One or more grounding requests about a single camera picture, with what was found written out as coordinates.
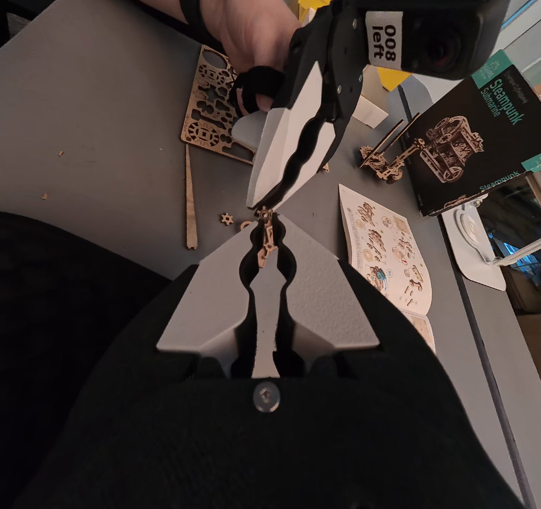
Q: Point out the laser-cut wooden sheet with gear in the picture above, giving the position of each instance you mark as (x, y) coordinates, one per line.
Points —
(203, 137)

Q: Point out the partly built wooden model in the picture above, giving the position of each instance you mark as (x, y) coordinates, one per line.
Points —
(389, 166)

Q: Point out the black model kit box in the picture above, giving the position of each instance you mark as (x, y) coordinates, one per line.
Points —
(465, 137)

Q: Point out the thin wooden stick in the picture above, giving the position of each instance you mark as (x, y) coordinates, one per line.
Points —
(191, 204)

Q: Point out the loose wooden cog piece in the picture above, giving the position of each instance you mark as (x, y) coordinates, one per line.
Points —
(227, 218)

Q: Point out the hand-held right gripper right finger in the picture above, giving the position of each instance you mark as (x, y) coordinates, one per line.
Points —
(334, 306)

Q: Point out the white cardboard tray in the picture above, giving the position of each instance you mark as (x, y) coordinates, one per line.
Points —
(372, 114)

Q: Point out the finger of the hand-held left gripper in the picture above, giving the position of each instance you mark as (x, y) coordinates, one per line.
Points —
(279, 145)
(321, 145)

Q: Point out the open instruction booklet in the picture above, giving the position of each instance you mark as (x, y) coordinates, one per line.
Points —
(380, 243)

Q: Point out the white round device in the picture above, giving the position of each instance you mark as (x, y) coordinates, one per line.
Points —
(473, 255)

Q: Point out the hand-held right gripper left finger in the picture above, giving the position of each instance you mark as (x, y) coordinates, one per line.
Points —
(203, 306)

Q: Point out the small wooden gear assembly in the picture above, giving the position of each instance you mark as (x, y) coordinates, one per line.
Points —
(267, 243)

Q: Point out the person's left hand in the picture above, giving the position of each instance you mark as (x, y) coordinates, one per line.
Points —
(253, 23)

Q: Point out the black quilted pad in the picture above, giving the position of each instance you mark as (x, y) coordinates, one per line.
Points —
(63, 327)

